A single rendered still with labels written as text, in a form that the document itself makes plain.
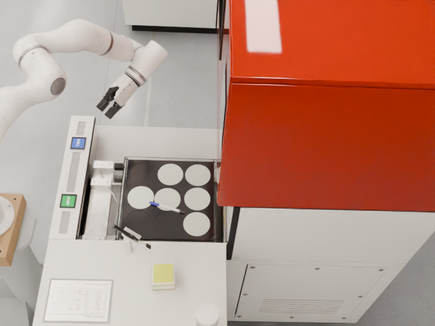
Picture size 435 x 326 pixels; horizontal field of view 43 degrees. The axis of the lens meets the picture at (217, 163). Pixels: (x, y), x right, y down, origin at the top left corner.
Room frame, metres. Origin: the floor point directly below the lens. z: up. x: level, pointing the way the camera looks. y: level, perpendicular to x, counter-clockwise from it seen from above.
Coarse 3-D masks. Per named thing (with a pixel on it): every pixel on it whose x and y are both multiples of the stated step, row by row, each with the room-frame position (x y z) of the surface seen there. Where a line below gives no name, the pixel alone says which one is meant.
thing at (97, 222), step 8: (96, 176) 1.11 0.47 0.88; (104, 176) 1.12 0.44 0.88; (112, 176) 1.12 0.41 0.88; (96, 192) 1.04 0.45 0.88; (104, 192) 1.04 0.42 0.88; (96, 200) 1.01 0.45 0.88; (104, 200) 1.01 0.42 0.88; (88, 208) 0.97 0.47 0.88; (96, 208) 0.97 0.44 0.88; (104, 208) 0.97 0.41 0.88; (88, 216) 0.93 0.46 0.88; (96, 216) 0.94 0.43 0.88; (104, 216) 0.94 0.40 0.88; (88, 224) 0.90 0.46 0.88; (96, 224) 0.90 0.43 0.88; (104, 224) 0.91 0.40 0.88; (88, 232) 0.87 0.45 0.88; (96, 232) 0.87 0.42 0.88; (104, 232) 0.87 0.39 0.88
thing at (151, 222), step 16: (128, 160) 1.19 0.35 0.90; (144, 160) 1.19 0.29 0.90; (160, 160) 1.20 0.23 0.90; (128, 176) 1.11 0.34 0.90; (144, 176) 1.12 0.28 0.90; (128, 192) 1.04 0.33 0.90; (208, 192) 1.08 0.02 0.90; (128, 208) 0.97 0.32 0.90; (144, 208) 0.98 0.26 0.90; (176, 208) 0.99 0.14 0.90; (208, 208) 1.00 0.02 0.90; (128, 224) 0.91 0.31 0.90; (144, 224) 0.91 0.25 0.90; (160, 224) 0.92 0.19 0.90; (176, 224) 0.92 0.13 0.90
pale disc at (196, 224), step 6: (186, 216) 0.96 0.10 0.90; (192, 216) 0.96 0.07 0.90; (198, 216) 0.97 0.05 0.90; (204, 216) 0.97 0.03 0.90; (186, 222) 0.94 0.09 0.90; (192, 222) 0.94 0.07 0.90; (198, 222) 0.94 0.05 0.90; (204, 222) 0.95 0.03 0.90; (186, 228) 0.91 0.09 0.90; (192, 228) 0.91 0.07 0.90; (198, 228) 0.92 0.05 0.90; (204, 228) 0.92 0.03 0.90; (192, 234) 0.89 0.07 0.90; (198, 234) 0.89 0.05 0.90
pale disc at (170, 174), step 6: (162, 168) 1.17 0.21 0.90; (168, 168) 1.17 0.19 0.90; (174, 168) 1.17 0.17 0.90; (180, 168) 1.17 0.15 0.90; (162, 174) 1.14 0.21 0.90; (168, 174) 1.14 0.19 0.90; (174, 174) 1.14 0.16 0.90; (180, 174) 1.15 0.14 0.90; (162, 180) 1.11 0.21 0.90; (168, 180) 1.11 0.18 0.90; (174, 180) 1.11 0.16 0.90; (180, 180) 1.12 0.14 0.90
